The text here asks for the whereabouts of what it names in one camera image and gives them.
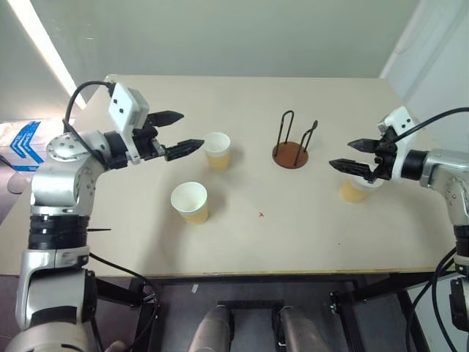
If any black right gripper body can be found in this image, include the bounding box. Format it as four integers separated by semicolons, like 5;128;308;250
366;126;399;183

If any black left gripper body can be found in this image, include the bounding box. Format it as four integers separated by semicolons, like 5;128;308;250
131;113;168;162

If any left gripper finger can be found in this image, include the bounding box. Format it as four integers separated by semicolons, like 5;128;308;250
147;109;185;128
163;139;205;163

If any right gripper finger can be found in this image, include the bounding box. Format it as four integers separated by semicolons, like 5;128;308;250
328;158;377;177
347;138;383;154

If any yellow paper cup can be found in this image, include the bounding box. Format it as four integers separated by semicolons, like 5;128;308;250
202;131;232;172
169;180;210;226
339;177;384;205

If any blue and white cardboard box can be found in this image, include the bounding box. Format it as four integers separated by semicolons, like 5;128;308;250
0;119;51;173

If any grey rounded floor object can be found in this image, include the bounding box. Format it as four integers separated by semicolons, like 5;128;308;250
6;175;33;196

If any grey rounded shape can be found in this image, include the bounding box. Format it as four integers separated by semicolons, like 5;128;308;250
276;307;333;352
186;305;235;352

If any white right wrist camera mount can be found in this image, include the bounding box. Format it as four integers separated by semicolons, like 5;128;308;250
376;106;423;183

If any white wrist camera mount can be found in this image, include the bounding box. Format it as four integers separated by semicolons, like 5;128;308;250
107;82;151;164
376;106;423;183

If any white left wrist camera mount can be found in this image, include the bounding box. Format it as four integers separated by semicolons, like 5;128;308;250
107;82;151;164

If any brown wire cup holder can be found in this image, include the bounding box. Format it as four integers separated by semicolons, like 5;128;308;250
271;109;319;170

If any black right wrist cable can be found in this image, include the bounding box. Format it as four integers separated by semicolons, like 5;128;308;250
386;106;469;144

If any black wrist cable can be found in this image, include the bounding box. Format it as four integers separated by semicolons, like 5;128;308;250
386;106;469;144
62;80;115;169

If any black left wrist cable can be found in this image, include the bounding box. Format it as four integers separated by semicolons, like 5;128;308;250
62;80;115;169

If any black left arm lower cable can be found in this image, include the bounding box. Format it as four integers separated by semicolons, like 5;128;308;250
89;252;162;352

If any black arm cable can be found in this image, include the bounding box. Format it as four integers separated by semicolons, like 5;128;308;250
410;256;457;309
89;252;162;352
431;247;459;352

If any black right arm lower cable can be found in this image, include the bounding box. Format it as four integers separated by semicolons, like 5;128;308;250
431;247;459;352
410;256;457;309

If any black metal table frame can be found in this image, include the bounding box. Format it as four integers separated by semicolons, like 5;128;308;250
93;269;457;352

